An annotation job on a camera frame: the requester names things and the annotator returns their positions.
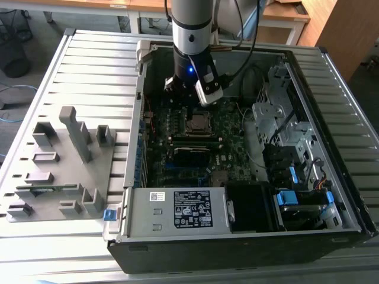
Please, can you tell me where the silver CPU green edge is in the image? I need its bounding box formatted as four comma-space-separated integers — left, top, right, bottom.
191, 115, 208, 131

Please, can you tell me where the metal socket cover frame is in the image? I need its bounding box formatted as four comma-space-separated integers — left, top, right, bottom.
185, 112, 217, 137

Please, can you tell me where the black graphics card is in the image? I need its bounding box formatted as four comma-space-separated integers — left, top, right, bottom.
173, 147, 211, 166

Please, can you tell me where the green motherboard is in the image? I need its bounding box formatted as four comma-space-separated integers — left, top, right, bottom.
142, 100, 267, 189

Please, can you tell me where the silver metal drive cage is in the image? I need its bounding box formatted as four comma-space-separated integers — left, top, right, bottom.
251, 64, 314, 154

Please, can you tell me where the brown chipset heatsink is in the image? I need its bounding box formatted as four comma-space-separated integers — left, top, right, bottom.
212, 170, 229, 184

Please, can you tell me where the black plastic drive bay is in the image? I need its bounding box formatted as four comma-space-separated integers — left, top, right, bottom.
262, 144, 300, 186

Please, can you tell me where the grey parts rack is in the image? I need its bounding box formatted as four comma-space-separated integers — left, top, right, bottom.
5, 105, 119, 222

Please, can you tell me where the grey power supply unit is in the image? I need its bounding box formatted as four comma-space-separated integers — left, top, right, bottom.
127, 186, 235, 237

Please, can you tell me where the black plastic shroud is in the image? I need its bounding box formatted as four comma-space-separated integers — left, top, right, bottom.
223, 182, 281, 233

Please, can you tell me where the black mesh waste bin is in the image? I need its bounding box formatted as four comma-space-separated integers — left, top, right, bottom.
0, 8, 33, 79

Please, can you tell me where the hard disk in blue carrier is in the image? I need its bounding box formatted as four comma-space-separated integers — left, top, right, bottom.
274, 191, 337, 231

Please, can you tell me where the green RAM stick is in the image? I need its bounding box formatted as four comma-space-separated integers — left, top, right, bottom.
16, 183, 78, 192

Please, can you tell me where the wooden cabinet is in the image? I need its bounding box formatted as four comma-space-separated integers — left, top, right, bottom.
297, 0, 379, 82

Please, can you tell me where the black open PC case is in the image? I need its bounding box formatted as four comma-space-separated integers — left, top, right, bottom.
102, 40, 379, 275

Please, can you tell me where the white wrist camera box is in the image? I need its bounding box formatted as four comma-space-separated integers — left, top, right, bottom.
194, 65, 224, 107

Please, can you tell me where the CPU socket metal frame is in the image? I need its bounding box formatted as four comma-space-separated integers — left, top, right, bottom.
182, 109, 219, 138

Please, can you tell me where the wooden desk white frame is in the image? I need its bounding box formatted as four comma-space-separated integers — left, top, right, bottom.
0, 0, 133, 23
130, 0, 310, 45

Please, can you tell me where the blue network cable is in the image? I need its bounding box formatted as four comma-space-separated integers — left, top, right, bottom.
0, 84, 38, 124

